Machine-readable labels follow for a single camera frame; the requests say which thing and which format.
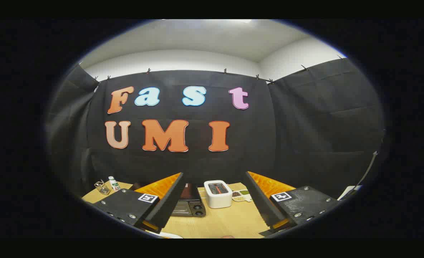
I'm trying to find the white paper sheet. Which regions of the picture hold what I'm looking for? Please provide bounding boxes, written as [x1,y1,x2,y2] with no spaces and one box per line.
[337,185,362,200]

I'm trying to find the white square plate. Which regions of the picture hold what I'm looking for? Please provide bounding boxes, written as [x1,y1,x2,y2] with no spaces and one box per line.
[151,231,184,239]

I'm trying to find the small white snack dish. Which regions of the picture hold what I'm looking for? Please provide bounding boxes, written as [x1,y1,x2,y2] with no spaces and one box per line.
[232,190,252,202]

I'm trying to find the black toaster oven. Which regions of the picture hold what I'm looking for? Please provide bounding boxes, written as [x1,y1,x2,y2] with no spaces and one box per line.
[169,183,206,218]

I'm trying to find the white bread toaster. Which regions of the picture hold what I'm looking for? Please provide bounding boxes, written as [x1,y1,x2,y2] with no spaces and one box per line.
[204,180,233,209]

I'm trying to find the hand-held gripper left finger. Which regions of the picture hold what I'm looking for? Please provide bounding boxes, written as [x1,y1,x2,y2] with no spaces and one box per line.
[93,172,184,234]

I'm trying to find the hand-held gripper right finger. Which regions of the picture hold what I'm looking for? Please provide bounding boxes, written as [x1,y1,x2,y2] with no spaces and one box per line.
[245,171,341,235]

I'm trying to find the clear utensil holder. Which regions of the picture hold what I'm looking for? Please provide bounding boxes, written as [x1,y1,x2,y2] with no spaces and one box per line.
[94,180,111,195]

